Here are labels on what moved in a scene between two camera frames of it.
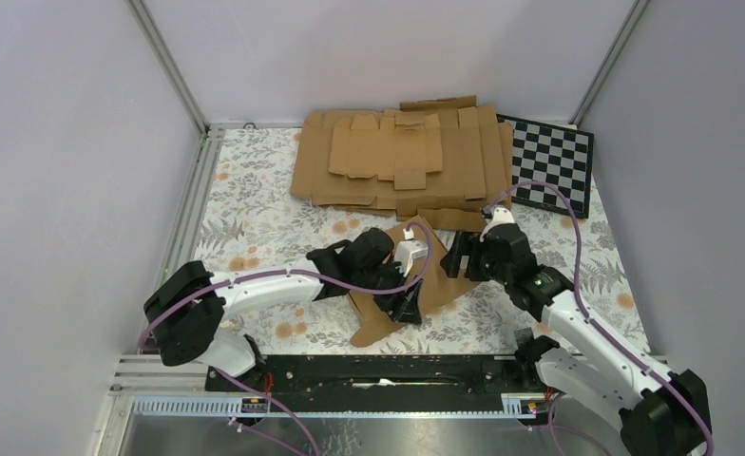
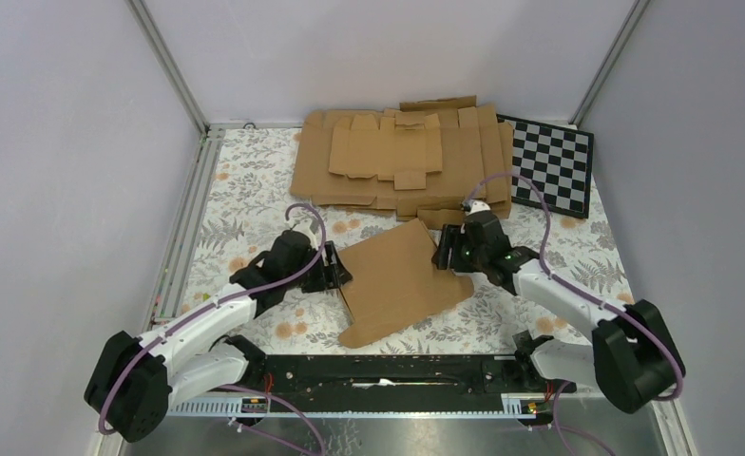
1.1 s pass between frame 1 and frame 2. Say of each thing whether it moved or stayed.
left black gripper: moved
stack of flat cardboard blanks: stayed
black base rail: stayed
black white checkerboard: stayed
